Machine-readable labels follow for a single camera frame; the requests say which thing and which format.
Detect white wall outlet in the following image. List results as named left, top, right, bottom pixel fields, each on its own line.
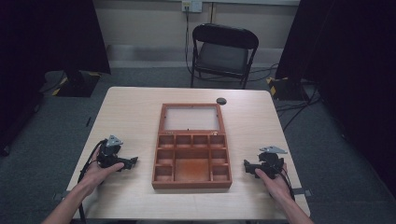
left=181, top=0, right=204, bottom=14

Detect black stand base yellow tape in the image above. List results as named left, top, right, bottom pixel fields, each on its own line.
left=265, top=76, right=310, bottom=102
left=51, top=69, right=103, bottom=98

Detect black cable from wall outlet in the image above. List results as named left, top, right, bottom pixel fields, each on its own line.
left=183, top=5, right=200, bottom=78

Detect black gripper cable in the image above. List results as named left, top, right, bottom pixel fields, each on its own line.
left=77, top=139, right=108, bottom=224
left=279, top=171, right=297, bottom=203

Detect dark curtain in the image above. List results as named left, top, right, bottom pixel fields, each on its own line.
left=275, top=0, right=396, bottom=199

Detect wooden compartment box with lid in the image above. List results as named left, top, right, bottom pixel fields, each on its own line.
left=151, top=103, right=233, bottom=190

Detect person's right hand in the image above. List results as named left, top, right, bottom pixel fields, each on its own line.
left=254, top=162, right=293, bottom=203

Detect black floor cables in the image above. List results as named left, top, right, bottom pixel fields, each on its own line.
left=275, top=87, right=322, bottom=133

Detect black folding chair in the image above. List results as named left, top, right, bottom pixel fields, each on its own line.
left=189, top=22, right=261, bottom=91

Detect person's left hand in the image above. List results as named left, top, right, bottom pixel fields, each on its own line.
left=78, top=146, right=125, bottom=198

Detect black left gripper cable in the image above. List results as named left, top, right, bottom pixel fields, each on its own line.
left=77, top=139, right=108, bottom=224

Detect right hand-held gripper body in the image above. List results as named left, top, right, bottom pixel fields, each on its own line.
left=257, top=146, right=289, bottom=180

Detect grey table bracket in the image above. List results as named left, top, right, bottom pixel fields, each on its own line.
left=292, top=187, right=313, bottom=198

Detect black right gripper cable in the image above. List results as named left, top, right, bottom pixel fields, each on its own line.
left=279, top=171, right=297, bottom=203

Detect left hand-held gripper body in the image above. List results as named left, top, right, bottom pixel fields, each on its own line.
left=96, top=134, right=126, bottom=169

